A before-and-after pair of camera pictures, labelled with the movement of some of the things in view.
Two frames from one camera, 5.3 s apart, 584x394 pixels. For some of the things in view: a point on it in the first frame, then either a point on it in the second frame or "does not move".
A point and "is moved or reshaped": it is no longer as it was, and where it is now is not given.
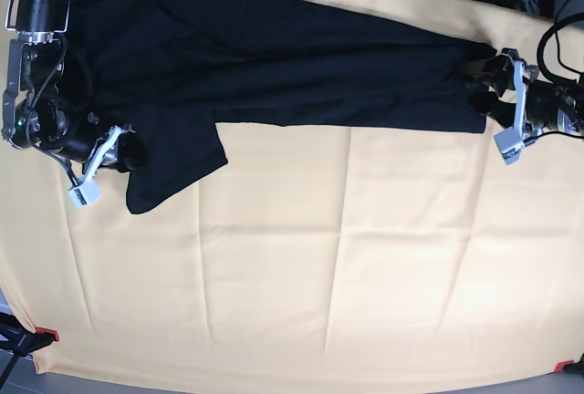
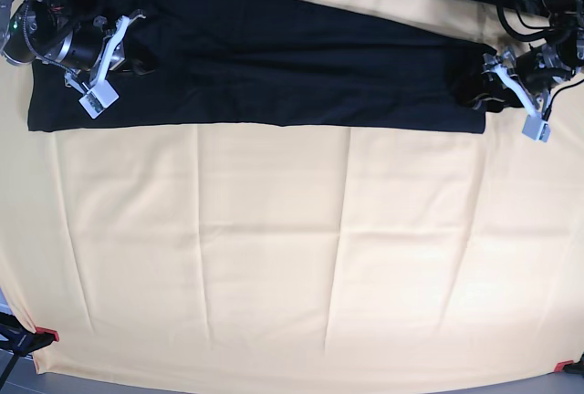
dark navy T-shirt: (158, 66) is moved or reshaped
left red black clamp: (20, 338) does not move
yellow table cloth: (317, 256) does not move
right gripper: (547, 106) -> (536, 70)
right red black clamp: (569, 366) does not move
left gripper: (74, 133) -> (91, 46)
